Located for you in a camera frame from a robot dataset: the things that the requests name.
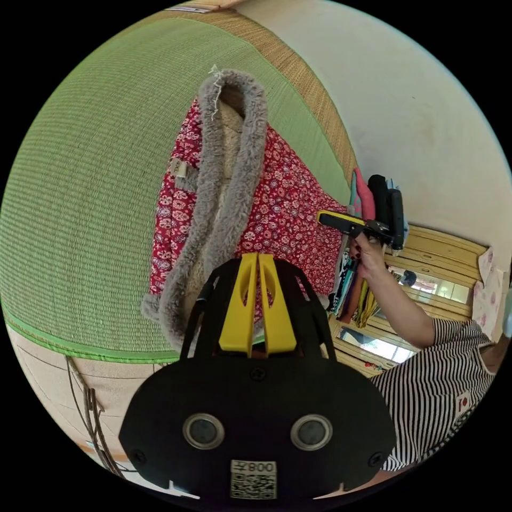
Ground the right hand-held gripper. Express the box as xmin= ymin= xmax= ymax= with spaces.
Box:
xmin=316 ymin=211 xmax=396 ymax=246

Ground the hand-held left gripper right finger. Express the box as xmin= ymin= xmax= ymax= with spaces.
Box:
xmin=258 ymin=254 xmax=298 ymax=356

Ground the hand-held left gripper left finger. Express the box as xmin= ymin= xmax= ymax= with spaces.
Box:
xmin=218 ymin=253 xmax=258 ymax=357

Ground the red floral vest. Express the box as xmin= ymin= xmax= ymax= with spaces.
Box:
xmin=140 ymin=68 xmax=352 ymax=349

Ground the person's right forearm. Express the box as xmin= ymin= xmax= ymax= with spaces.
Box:
xmin=359 ymin=262 xmax=437 ymax=349

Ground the white floral curtain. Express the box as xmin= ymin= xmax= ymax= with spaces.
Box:
xmin=471 ymin=245 xmax=512 ymax=341

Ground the person's right hand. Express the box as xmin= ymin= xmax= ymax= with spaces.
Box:
xmin=350 ymin=231 xmax=389 ymax=282

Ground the pile of clothes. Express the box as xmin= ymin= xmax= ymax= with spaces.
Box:
xmin=327 ymin=167 xmax=410 ymax=330

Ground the yellow wooden framed window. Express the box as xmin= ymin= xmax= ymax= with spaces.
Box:
xmin=331 ymin=223 xmax=490 ymax=379

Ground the person's body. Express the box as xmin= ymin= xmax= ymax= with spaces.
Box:
xmin=367 ymin=317 xmax=507 ymax=474

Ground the bed with green woven mat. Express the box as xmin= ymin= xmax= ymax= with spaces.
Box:
xmin=0 ymin=7 xmax=361 ymax=365

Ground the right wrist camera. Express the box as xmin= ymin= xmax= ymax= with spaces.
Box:
xmin=389 ymin=189 xmax=405 ymax=252

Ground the dark cable bundle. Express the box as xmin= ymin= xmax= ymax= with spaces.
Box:
xmin=65 ymin=355 xmax=135 ymax=481

